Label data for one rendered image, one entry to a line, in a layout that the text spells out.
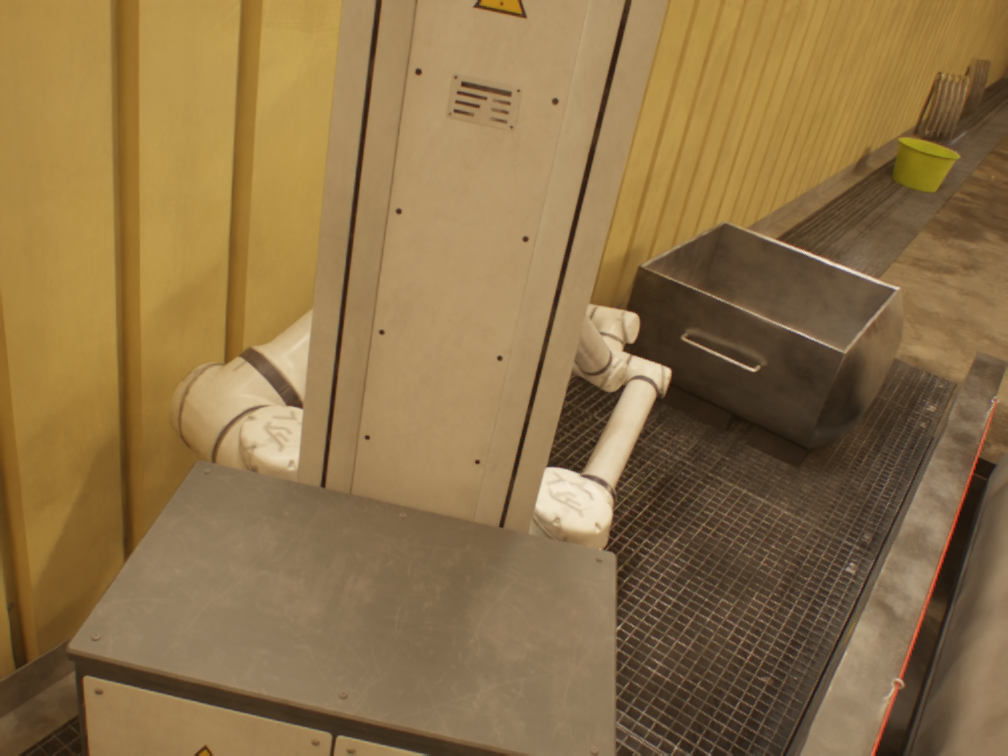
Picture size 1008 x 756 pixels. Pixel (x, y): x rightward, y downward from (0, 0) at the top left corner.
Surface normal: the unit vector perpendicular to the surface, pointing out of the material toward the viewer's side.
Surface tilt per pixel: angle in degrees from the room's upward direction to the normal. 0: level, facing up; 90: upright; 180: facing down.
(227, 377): 29
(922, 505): 0
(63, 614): 90
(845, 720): 1
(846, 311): 88
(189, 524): 0
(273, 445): 10
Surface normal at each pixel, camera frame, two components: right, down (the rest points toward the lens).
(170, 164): 0.82, 0.41
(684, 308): -0.53, 0.32
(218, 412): -0.26, -0.51
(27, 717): 0.18, -0.85
